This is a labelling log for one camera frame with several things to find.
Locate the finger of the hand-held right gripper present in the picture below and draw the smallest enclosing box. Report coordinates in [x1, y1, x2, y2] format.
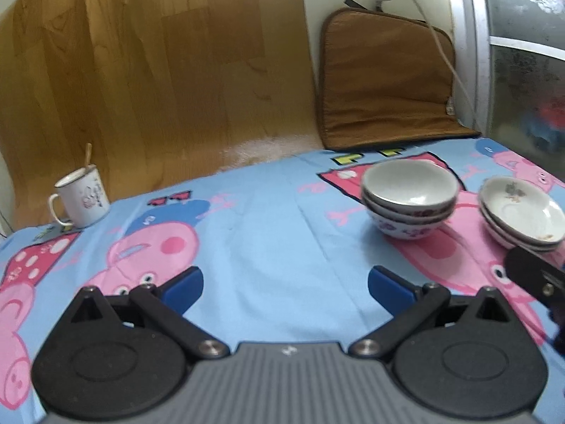
[547, 309, 565, 356]
[504, 246, 565, 315]

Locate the brown heating pad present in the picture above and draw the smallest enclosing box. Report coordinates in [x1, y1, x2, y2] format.
[318, 7, 482, 151]

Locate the frosted glass sliding door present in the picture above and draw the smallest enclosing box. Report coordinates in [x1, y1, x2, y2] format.
[454, 0, 565, 160]

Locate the white enamel mug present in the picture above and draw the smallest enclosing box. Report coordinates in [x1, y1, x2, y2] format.
[48, 164, 111, 229]

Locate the wood pattern vinyl sheet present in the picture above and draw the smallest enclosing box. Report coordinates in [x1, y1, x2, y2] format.
[0, 0, 321, 231]

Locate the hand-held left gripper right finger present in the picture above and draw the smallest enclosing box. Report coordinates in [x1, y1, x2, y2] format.
[350, 266, 518, 359]

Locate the white floral bowl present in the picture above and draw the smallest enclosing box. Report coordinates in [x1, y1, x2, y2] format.
[364, 194, 458, 225]
[369, 208, 454, 240]
[361, 159, 460, 213]

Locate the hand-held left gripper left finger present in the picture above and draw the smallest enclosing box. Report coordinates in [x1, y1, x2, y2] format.
[59, 266, 231, 359]

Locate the cartoon pig printed blanket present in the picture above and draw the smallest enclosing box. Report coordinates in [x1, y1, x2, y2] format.
[0, 137, 565, 424]

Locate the white power cable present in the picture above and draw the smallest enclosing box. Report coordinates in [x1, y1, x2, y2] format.
[396, 0, 481, 132]

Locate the white scalloped plate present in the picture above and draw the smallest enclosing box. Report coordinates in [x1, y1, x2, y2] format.
[483, 216, 561, 253]
[477, 176, 565, 242]
[480, 205, 564, 248]

